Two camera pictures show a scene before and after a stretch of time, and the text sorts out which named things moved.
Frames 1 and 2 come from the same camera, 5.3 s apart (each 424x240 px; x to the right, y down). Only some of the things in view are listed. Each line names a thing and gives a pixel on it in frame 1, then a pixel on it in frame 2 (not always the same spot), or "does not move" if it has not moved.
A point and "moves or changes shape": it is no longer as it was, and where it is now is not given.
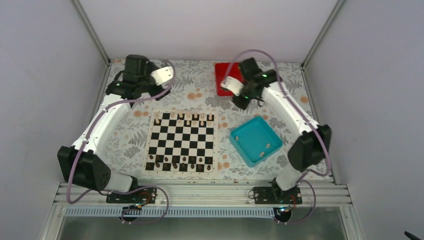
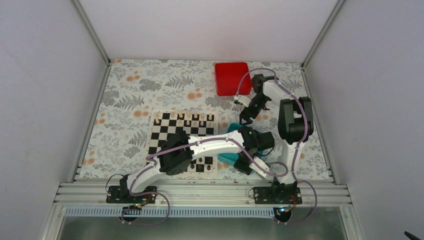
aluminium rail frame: [207, 194] does not move
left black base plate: [141, 196] does not move
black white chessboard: [182, 142] does not move
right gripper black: [241, 104] -> [247, 116]
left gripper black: [156, 91] -> [238, 165]
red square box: [235, 71] does not move
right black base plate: [275, 195] does not move
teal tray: [255, 141] moves or changes shape
